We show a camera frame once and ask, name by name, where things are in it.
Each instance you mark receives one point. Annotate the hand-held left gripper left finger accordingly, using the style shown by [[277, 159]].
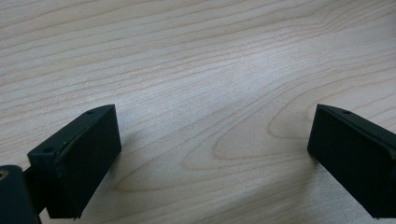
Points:
[[77, 165]]

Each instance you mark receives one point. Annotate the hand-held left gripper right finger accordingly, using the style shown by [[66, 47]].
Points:
[[351, 155]]

